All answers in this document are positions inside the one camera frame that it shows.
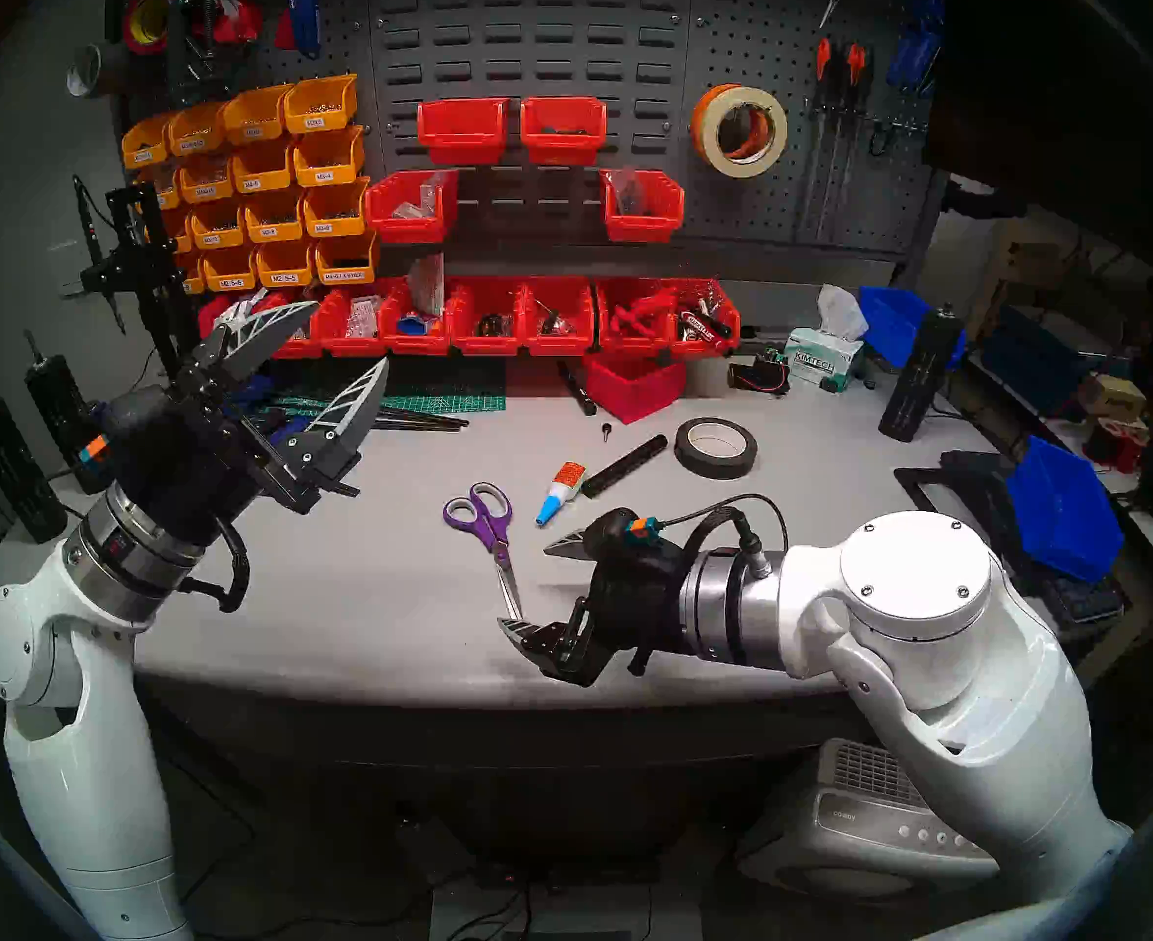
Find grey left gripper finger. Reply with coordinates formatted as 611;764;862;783
287;358;391;471
214;300;320;383

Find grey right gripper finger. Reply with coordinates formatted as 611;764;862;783
495;596;599;690
541;527;604;562

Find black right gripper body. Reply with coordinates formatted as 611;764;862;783
584;542;697;677

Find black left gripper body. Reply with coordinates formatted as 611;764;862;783
109;341;362;550

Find purple handled scissors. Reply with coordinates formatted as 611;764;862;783
442;482;526;624

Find orange tape roll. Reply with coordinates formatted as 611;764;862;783
691;84;775;166

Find beige masking tape roll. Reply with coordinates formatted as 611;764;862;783
704;86;790;179

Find black tape roll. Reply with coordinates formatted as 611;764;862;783
674;418;760;481

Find red white tape roll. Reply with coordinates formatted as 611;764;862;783
189;0;266;43

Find glue bottle with blue cap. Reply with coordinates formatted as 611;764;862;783
535;461;589;529

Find black plastic tube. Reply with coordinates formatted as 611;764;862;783
581;433;669;500

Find green cutting mat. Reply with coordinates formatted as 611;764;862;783
272;361;507;421

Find black metal stand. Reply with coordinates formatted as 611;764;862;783
79;179;210;381

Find white card packet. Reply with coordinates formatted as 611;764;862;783
410;253;447;318

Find black marker pen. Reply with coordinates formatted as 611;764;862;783
559;361;599;418

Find black cylinder with metal tip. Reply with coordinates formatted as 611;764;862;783
25;328;112;496

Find black ribbed cylinder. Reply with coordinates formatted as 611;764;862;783
0;397;70;545

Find clear plastic parts bag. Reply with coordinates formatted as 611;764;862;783
395;174;450;220

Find black power strip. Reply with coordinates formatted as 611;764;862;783
478;856;663;891

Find black battery holder with board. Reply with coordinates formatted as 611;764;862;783
728;354;793;396

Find red black permanent marker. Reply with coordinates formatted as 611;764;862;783
679;307;737;354

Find black hanging clamp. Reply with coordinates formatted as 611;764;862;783
165;0;244;102

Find Kimtech tissue box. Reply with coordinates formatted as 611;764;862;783
785;284;871;393

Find white grey air purifier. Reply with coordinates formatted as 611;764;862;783
736;738;999;901

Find black angled stand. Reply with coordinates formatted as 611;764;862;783
895;449;1043;607

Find tall black capped cylinder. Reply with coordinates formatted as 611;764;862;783
878;304;967;443

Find blue plastic bin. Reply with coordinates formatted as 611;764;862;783
1007;435;1126;585
859;284;930;371

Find black keyboard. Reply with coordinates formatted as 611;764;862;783
1047;574;1126;628

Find dark blue crate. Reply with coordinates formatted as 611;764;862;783
983;302;1087;401

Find small cardboard box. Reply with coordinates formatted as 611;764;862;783
1076;371;1148;422

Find metal multi hook tool rack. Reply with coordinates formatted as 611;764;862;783
807;101;930;134

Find black monitor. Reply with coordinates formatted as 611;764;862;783
919;0;1153;283

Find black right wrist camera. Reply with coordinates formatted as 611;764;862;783
591;508;673;560

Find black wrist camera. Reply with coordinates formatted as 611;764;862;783
76;385;173;479
591;508;673;560

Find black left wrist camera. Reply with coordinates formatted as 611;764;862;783
76;385;173;479

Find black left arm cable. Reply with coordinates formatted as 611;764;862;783
179;518;252;615

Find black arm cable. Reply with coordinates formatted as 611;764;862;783
679;493;791;579
179;518;252;615

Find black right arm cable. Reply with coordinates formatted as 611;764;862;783
679;493;791;579

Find red handled tool set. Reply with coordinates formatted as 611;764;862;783
611;292;677;337

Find grey duct tape roll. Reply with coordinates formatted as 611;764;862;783
67;42;126;100

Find blue handled hanging tool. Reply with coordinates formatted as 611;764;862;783
274;0;337;60

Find blue handled hanging pliers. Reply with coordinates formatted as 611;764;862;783
885;0;948;97

